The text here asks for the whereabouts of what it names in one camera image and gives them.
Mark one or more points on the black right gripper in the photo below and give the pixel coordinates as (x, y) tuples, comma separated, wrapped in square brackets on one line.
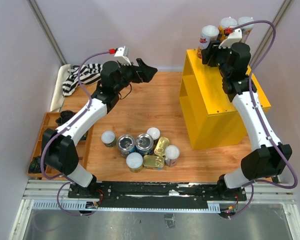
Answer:
[(211, 51)]

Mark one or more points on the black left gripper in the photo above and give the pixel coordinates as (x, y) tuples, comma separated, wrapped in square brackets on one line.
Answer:
[(145, 73)]

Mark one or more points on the red label can white lid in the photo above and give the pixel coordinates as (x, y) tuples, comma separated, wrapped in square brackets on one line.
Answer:
[(208, 33)]

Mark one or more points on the tall can white lid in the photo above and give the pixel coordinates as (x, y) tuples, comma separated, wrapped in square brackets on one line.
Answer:
[(171, 155), (223, 25)]

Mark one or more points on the tall yellow blue can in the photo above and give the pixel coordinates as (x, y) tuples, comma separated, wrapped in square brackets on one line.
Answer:
[(246, 30)]

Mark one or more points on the small can white lid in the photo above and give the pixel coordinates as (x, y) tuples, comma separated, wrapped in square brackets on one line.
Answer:
[(154, 133)]

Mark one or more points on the yellow wooden shelf cabinet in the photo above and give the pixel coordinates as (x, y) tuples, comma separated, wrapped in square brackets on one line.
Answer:
[(211, 119)]

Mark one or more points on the blue can silver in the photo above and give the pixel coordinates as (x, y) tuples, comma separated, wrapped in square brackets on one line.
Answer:
[(126, 145), (144, 144)]

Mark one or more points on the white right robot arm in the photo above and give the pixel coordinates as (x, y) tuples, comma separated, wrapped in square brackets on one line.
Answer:
[(269, 156)]

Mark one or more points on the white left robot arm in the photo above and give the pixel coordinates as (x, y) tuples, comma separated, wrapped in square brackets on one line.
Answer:
[(58, 148)]

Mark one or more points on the black striped cloth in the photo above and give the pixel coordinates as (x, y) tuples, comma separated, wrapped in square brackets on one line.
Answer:
[(89, 74)]

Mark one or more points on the gold sardine tin upper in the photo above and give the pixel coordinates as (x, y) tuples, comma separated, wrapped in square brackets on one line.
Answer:
[(161, 146)]

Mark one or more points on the gold sardine tin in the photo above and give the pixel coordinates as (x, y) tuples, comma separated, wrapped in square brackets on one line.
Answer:
[(161, 146), (153, 162)]

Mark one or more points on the short green can white lid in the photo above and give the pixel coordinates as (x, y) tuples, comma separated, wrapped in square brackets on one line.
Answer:
[(109, 139)]

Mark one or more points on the tall can white lid front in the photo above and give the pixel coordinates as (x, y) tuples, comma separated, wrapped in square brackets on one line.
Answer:
[(171, 155)]

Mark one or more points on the yellow can white lid front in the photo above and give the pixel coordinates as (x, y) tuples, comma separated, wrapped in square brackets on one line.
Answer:
[(134, 162)]

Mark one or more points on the gold sardine tin lower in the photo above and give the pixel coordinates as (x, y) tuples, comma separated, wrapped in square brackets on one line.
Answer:
[(153, 162)]

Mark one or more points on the black rolled belt top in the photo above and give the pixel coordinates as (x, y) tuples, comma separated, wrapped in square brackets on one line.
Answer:
[(64, 117)]

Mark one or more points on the cream cloth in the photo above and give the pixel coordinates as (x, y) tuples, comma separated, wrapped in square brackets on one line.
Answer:
[(57, 97)]

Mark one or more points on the wooden compartment tray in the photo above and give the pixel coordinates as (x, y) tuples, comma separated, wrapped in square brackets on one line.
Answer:
[(82, 148)]

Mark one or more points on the green rolled belt bottom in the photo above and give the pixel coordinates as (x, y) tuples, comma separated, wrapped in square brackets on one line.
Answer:
[(35, 165)]

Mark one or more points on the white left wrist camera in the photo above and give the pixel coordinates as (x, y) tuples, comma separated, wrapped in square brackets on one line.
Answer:
[(121, 56)]

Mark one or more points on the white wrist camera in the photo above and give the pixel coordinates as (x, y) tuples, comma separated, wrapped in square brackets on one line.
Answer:
[(233, 36), (121, 56)]

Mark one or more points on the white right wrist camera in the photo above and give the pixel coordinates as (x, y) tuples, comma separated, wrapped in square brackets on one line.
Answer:
[(233, 36)]

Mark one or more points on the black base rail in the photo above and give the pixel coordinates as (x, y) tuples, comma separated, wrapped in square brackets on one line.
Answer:
[(111, 189)]

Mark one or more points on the aluminium frame post left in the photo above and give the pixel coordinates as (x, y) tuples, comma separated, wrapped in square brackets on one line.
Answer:
[(46, 30)]

